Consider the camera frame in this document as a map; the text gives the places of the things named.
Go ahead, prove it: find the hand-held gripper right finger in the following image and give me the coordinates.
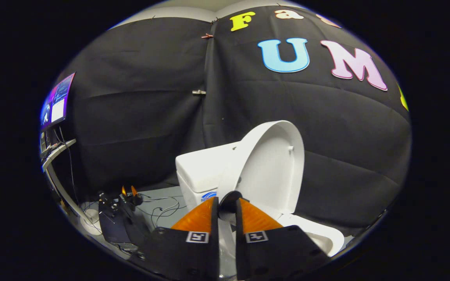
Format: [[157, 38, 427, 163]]
[[235, 197, 331, 281]]

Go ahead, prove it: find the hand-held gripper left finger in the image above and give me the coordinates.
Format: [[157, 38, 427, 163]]
[[139, 197, 220, 281]]

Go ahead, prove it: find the black lid pull tab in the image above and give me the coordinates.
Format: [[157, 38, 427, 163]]
[[218, 190, 244, 224]]

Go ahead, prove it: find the white toilet with tank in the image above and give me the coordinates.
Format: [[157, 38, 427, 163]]
[[175, 142, 345, 274]]

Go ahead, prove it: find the spare gripper with orange tips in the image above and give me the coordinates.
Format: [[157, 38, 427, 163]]
[[119, 185, 144, 207]]

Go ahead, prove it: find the dark flat case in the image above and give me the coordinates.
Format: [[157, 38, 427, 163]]
[[98, 198, 144, 253]]

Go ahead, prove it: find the black backdrop cloth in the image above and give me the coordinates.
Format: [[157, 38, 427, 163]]
[[63, 4, 412, 229]]

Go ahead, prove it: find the white desk stand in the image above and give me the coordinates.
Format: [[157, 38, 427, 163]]
[[41, 139, 101, 236]]

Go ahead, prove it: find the computer monitor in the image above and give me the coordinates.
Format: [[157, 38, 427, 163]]
[[40, 72, 76, 132]]

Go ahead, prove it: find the tangle of black cables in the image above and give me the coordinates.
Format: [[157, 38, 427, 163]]
[[136, 192, 187, 229]]

